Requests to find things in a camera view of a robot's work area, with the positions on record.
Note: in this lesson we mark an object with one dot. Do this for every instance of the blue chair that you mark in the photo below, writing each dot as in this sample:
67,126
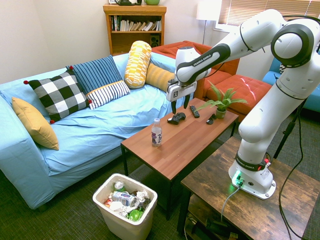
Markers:
312,97

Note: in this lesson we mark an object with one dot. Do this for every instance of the wooden bookshelf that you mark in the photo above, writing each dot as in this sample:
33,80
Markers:
136,40

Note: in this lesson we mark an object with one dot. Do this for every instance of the black tv remote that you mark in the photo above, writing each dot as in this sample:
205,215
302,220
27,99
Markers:
194,111

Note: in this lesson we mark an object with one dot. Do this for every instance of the blue striped pillow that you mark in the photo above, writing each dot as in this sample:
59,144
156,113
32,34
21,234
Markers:
100,75

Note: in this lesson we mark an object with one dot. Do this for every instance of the row of books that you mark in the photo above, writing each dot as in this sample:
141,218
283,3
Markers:
136,25

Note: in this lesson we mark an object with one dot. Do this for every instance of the wooden coffee table black frame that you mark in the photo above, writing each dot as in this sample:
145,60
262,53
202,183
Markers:
185,142

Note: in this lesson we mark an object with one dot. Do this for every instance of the crumpled white paper ball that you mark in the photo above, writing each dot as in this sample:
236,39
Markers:
143,196

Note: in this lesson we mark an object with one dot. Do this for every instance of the rustic dark wood side table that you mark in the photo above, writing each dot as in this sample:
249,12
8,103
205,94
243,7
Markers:
250,215

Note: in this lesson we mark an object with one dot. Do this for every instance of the black camera tripod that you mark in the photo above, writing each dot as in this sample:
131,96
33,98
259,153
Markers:
287,132

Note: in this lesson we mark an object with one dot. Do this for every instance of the mustard striped pillow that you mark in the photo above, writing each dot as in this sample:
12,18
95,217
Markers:
158,76

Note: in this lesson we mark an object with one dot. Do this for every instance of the light blue sofa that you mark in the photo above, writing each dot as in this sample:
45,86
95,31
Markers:
95,135

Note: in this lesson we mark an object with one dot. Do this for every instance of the yellow white patterned bolster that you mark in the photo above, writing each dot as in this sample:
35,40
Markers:
137,65

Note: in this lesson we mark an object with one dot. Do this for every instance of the green drink can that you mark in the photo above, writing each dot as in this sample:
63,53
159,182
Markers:
119,186

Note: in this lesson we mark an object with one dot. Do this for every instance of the black white checkered pillow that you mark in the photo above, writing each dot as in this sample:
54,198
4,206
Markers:
60,96

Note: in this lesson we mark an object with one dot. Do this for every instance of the clear plastic bottle purple label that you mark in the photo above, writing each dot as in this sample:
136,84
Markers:
156,136

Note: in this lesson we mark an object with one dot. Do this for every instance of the small black speaker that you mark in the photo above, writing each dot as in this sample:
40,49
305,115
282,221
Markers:
155,40

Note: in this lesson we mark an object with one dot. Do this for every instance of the wooden window blinds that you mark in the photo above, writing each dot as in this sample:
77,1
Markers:
270,7

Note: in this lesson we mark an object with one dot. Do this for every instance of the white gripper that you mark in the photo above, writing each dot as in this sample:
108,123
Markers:
178,91

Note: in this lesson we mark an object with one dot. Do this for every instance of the potted green fern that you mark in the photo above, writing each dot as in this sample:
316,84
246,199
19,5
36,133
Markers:
221,110

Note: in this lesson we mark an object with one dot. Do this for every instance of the green bowl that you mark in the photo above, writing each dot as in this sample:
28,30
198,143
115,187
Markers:
152,2

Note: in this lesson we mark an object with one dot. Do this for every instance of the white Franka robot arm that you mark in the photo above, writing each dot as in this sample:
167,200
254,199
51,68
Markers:
262,120

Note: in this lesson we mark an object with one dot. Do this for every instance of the white floor lamp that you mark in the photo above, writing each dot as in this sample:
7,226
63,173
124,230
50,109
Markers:
208,10

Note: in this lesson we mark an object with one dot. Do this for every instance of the plain mustard pillow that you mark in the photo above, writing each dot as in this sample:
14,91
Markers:
35,125

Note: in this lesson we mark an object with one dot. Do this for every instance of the green plastic wrapper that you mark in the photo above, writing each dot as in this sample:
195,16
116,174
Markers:
135,214

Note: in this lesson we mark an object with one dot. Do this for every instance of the crushed silver drink can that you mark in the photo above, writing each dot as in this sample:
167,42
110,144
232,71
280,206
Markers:
123,198

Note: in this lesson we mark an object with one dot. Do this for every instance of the orange ottoman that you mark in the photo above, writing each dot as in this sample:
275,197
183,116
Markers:
242,87

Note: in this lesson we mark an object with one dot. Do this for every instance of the white trash bin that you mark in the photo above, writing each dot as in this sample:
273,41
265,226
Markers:
125,227

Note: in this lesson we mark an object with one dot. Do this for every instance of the orange armchair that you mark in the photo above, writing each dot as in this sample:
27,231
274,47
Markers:
225,66

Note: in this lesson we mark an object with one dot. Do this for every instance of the black sunglasses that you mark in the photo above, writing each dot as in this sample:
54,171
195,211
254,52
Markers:
211,120

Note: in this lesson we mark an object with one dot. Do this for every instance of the black game controller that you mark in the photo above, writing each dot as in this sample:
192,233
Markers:
177,118

